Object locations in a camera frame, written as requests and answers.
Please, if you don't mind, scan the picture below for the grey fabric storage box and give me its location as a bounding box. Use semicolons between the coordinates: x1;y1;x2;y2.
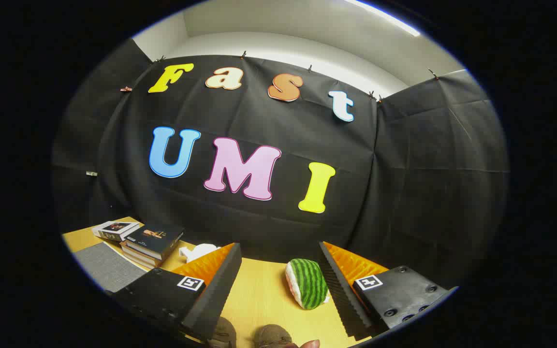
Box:
73;242;148;293

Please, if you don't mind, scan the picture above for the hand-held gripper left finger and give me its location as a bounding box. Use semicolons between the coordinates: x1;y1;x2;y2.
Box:
112;243;243;343

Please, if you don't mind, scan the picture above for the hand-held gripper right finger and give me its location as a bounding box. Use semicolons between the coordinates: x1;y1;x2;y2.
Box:
318;241;459;341

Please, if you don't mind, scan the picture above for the white plush toy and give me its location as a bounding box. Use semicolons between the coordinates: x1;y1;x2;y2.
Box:
178;243;221;264

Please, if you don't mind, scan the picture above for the watermelon slice plush toy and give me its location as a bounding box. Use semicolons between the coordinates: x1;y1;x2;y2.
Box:
285;259;330;310

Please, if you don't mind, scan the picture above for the dark navy hardcover book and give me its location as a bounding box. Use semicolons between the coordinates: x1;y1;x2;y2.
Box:
125;223;185;261

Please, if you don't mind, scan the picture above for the white boxed book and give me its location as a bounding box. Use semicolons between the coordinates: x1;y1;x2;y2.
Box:
91;220;140;242

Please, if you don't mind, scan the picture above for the brown suede shoe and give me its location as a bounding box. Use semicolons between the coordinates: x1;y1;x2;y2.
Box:
253;325;293;348
207;317;238;348

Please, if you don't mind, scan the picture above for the black backdrop cloth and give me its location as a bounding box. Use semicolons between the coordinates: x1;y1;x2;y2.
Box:
51;39;510;290

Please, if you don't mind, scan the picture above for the brown book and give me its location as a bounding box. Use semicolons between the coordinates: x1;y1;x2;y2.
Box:
121;243;163;265
123;249;161;270

